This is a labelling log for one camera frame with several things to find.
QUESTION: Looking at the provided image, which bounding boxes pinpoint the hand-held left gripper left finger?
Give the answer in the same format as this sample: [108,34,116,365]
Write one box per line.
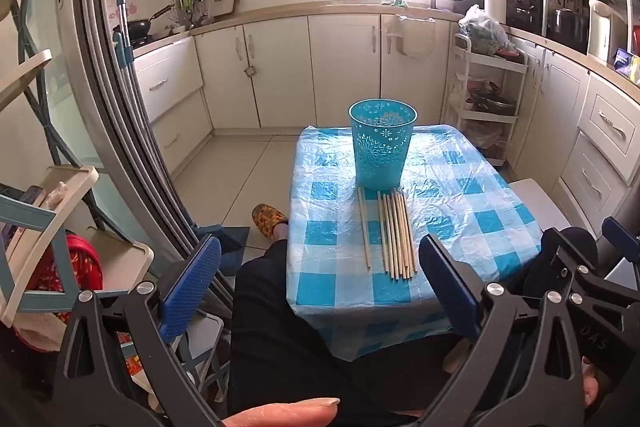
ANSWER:
[52,235,223,427]

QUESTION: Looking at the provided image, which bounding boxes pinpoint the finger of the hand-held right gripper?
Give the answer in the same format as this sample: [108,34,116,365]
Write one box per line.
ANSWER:
[601,216,640,258]
[544,228,640,304]

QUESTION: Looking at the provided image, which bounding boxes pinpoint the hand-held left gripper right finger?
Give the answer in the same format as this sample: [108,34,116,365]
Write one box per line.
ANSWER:
[419,234,587,427]

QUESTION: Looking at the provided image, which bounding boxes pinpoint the bunch of wooden chopsticks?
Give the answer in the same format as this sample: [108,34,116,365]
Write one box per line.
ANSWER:
[357,187,417,281]

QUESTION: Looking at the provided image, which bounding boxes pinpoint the blue perforated plastic basket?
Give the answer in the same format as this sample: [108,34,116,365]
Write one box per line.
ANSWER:
[348,98,418,190]

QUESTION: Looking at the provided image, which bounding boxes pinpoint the person's right hand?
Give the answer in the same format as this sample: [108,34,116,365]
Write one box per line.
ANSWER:
[581,357,602,409]

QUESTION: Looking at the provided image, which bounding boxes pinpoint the person's left hand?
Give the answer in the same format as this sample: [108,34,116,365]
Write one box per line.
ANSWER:
[222,398,341,427]

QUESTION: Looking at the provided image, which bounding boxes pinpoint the person's right leg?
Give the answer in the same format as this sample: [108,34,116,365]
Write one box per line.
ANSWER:
[520,227,599,303]

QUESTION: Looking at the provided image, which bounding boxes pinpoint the person's leg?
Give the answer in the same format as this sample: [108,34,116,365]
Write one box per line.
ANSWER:
[520,227,599,303]
[227,237,471,427]

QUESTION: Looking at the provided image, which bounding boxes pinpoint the blue white checked tablecloth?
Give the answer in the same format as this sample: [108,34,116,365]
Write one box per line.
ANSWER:
[284,124,543,360]

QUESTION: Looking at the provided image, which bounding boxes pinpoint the person's left leg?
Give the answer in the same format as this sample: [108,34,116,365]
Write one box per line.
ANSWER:
[227,237,471,427]

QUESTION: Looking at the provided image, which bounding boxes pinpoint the yellow patterned slipper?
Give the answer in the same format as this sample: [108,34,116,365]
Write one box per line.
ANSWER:
[251,203,291,239]

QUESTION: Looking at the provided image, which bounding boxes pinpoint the red bag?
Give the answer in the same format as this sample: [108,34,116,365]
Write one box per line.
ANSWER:
[25,232,103,328]

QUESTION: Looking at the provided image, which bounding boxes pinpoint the white base cabinets with drawers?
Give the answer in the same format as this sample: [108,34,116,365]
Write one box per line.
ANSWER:
[510,34,640,228]

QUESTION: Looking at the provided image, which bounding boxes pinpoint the blue packet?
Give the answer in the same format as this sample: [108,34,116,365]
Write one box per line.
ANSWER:
[612,48,640,82]

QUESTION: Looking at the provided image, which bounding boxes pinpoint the white drawer cabinet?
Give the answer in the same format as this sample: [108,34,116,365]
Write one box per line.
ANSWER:
[134,38,213,175]

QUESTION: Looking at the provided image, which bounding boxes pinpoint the dark lidded pot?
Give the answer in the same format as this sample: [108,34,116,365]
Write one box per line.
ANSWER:
[467,82,518,116]

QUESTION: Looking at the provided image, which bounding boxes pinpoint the white electric kettle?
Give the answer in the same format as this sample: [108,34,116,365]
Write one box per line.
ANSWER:
[587,0,628,62]

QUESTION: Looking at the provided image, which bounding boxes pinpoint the white trolley cart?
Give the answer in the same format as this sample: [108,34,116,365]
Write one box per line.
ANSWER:
[442,34,528,168]

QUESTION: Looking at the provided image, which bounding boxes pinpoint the black cooking pot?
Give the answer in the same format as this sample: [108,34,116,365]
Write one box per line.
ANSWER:
[547,7,591,42]

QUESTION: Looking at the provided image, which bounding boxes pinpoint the white base cabinets with doors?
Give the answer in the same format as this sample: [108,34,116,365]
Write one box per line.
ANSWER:
[192,14,451,130]

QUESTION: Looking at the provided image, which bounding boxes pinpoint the plastic bag of vegetables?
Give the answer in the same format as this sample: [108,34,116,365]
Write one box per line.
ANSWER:
[457,4,518,58]

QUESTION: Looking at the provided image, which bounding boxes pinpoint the black countertop oven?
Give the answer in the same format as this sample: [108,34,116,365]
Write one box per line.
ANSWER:
[502,0,546,35]

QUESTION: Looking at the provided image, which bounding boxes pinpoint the white hanging bin holder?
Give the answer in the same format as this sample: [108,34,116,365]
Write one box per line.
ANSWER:
[385,13,436,58]

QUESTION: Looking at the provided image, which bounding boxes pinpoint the white thermos jug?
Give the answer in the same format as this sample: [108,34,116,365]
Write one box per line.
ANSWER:
[480,0,508,25]

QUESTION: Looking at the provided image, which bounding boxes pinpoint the black frying pan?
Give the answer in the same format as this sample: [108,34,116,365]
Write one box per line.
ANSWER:
[126,4,175,38]

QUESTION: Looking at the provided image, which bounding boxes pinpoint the cream and blue folding shelf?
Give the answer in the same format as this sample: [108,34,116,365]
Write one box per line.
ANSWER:
[0,0,156,328]

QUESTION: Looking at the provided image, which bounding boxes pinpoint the metal sliding door frame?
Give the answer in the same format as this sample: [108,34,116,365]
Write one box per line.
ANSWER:
[55,0,236,308]

